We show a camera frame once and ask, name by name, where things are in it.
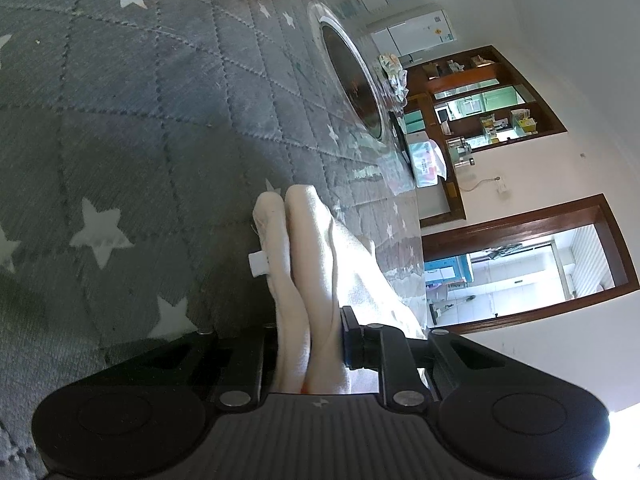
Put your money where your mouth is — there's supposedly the tissue pack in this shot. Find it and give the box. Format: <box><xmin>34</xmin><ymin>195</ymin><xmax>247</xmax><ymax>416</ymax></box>
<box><xmin>407</xmin><ymin>132</ymin><xmax>449</xmax><ymax>189</ymax></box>

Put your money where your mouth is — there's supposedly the cream knit garment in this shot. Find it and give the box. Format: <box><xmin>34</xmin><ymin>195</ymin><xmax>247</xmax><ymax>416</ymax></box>
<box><xmin>248</xmin><ymin>184</ymin><xmax>428</xmax><ymax>396</ymax></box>

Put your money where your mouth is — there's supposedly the round built-in induction cooker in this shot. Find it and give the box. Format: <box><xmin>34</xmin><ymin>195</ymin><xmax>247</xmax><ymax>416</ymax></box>
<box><xmin>306</xmin><ymin>0</ymin><xmax>397</xmax><ymax>147</ymax></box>

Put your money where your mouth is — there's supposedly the black remote control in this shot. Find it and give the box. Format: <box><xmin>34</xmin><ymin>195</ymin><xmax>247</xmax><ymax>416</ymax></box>
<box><xmin>389</xmin><ymin>110</ymin><xmax>417</xmax><ymax>172</ymax></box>

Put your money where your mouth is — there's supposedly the dark wooden door frame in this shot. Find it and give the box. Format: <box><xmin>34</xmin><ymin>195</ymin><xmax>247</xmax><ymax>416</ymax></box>
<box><xmin>422</xmin><ymin>193</ymin><xmax>639</xmax><ymax>336</ymax></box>

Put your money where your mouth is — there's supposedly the tall wooden display cabinet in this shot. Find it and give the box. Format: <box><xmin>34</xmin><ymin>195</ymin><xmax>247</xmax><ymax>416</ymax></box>
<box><xmin>400</xmin><ymin>45</ymin><xmax>569</xmax><ymax>154</ymax></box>

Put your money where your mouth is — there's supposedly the white refrigerator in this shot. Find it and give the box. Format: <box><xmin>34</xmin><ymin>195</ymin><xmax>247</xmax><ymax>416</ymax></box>
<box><xmin>372</xmin><ymin>6</ymin><xmax>457</xmax><ymax>56</ymax></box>

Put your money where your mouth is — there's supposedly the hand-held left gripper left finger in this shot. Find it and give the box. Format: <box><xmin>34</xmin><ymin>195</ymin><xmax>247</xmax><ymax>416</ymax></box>
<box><xmin>107</xmin><ymin>327</ymin><xmax>280</xmax><ymax>407</ymax></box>

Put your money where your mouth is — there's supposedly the white water dispenser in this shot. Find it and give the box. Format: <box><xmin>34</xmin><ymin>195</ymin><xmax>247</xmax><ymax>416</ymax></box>
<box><xmin>340</xmin><ymin>0</ymin><xmax>397</xmax><ymax>17</ymax></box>

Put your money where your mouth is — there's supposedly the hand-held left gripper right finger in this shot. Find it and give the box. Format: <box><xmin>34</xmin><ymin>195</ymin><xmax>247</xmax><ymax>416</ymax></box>
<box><xmin>340</xmin><ymin>306</ymin><xmax>521</xmax><ymax>408</ymax></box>

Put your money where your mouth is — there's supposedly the wooden sideboard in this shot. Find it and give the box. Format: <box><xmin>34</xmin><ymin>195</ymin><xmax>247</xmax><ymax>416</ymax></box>
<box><xmin>400</xmin><ymin>92</ymin><xmax>467</xmax><ymax>221</ymax></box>

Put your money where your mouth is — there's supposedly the light blue cabinet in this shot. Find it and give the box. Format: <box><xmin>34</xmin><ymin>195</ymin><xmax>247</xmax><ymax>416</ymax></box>
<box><xmin>425</xmin><ymin>255</ymin><xmax>474</xmax><ymax>287</ymax></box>

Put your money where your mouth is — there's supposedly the patterned cloth pile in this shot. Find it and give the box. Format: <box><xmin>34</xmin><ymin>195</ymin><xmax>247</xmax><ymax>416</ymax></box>
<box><xmin>377</xmin><ymin>52</ymin><xmax>409</xmax><ymax>102</ymax></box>

